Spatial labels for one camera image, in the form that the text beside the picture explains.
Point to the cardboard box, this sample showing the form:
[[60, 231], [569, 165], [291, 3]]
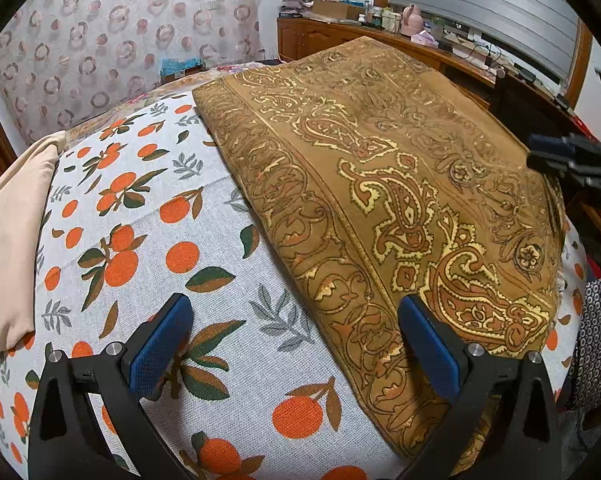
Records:
[[333, 10]]

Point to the beige pillow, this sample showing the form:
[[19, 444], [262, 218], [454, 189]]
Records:
[[10, 240]]

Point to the orange fruit print bedsheet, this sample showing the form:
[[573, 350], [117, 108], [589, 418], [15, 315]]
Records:
[[220, 280]]

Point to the brown paisley scarf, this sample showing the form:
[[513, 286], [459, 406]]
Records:
[[380, 185]]

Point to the circle print curtain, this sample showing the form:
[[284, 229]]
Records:
[[105, 35]]

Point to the stack of folded clothes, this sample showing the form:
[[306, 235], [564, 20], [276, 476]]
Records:
[[298, 2]]

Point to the pink kettle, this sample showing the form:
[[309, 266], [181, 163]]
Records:
[[413, 22]]

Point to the small pink cloth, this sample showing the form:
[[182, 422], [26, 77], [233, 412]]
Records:
[[425, 39]]

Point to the dark dotted cloth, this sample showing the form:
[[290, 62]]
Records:
[[592, 330]]

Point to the wooden sideboard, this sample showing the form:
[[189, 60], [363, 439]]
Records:
[[310, 40]]

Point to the floral blanket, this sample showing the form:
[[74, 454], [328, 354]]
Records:
[[180, 84]]

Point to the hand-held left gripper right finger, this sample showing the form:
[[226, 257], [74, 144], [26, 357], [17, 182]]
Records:
[[428, 345]]

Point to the blue lace cloth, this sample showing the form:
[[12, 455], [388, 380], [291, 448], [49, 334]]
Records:
[[180, 65]]

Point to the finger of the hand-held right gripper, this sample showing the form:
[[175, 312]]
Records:
[[547, 143], [580, 172]]

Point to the grey window blind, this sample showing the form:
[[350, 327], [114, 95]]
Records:
[[480, 0]]

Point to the group of small jars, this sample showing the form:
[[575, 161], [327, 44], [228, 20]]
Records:
[[383, 17]]

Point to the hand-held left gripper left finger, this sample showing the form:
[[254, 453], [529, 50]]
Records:
[[163, 340]]

